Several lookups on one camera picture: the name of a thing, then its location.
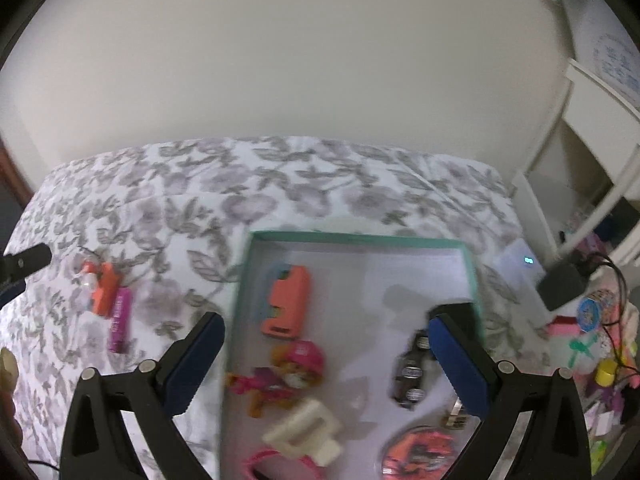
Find black toy car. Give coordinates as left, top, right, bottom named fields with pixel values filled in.
left=390, top=328, right=435, bottom=411

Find gold patterned rectangular clip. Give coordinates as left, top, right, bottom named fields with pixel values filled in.
left=440, top=398, right=469, bottom=430

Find magenta rectangular lighter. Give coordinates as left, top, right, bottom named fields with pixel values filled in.
left=107, top=287, right=132, bottom=353

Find orange blue toy block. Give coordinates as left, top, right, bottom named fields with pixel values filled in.
left=80, top=260, right=122, bottom=318

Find round clear bead container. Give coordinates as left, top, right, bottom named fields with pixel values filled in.
left=380, top=426, right=458, bottom=480

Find brown puppy toy pink helmet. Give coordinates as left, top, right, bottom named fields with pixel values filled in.
left=226, top=340, right=326, bottom=418

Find cream plastic hair claw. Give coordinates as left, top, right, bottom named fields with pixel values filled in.
left=262, top=398, right=343, bottom=467

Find blue orange toy box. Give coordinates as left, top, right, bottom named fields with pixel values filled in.
left=260, top=262, right=311, bottom=340

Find person's left hand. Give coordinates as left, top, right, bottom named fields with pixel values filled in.
left=1, top=347, right=25, bottom=458

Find white power adapter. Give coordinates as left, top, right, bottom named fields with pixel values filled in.
left=494, top=238, right=546, bottom=310

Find black charger plug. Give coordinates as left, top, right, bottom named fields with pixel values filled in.
left=536, top=261, right=591, bottom=312

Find teal cardboard box tray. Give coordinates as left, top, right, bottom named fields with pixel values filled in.
left=224, top=231, right=482, bottom=479

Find floral fleece blanket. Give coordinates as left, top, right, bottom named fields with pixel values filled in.
left=1, top=136, right=550, bottom=479

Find white shelf unit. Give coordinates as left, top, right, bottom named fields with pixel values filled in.
left=511, top=60, right=639, bottom=266

